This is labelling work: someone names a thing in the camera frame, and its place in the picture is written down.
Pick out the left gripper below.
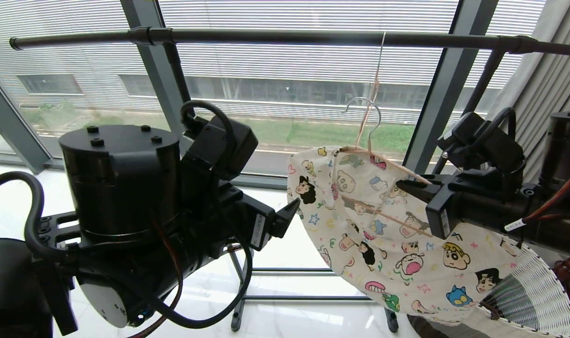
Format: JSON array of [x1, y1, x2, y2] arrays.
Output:
[[179, 181, 280, 282]]

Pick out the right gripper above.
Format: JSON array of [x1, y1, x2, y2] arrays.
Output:
[[425, 171, 541, 245]]

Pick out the cream printed garment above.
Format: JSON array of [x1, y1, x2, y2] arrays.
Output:
[[287, 146, 520, 324]]

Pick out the pink clothes hanger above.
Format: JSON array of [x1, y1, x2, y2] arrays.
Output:
[[341, 97, 433, 235], [355, 32, 387, 148]]

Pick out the white laundry basket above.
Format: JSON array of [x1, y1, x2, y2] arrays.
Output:
[[407, 237, 570, 338]]

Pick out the black clothes rack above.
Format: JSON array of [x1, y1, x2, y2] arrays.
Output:
[[9, 27, 570, 334]]

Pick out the brown wooden stool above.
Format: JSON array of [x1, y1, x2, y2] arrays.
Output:
[[553, 257, 570, 329]]

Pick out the beige curtain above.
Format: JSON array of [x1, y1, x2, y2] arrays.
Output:
[[486, 0, 570, 188]]

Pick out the window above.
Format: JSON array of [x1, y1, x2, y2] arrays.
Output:
[[0, 0, 548, 188]]

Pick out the black cable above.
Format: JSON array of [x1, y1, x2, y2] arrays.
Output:
[[180, 100, 236, 141], [0, 171, 67, 261], [486, 107, 517, 141], [139, 244, 253, 329]]

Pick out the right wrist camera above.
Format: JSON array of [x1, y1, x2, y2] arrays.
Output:
[[437, 112, 525, 188]]

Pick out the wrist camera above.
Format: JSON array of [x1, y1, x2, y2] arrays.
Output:
[[437, 112, 525, 188], [181, 114, 259, 188]]

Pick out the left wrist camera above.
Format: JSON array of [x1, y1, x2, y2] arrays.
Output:
[[181, 114, 259, 188]]

